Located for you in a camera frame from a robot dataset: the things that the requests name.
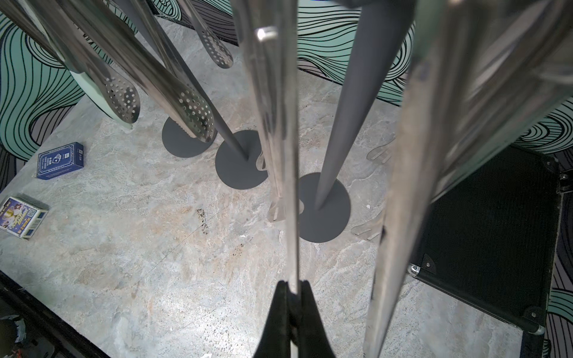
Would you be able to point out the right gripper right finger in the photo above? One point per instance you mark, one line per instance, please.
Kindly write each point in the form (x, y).
(311, 338)

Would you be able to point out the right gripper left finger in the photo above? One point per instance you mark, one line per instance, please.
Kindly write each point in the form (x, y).
(276, 337)

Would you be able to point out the dark utensil rack stand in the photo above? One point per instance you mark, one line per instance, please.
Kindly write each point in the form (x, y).
(236, 158)
(382, 27)
(177, 142)

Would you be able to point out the clear metal tongs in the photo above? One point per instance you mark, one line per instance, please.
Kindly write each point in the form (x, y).
(118, 41)

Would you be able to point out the black tray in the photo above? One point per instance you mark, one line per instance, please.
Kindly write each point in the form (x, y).
(490, 241)

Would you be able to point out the blue card box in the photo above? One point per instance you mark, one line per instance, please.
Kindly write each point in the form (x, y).
(60, 161)

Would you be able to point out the small card box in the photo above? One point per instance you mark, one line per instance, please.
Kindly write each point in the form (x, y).
(21, 218)

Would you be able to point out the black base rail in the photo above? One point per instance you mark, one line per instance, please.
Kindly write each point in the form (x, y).
(65, 338)

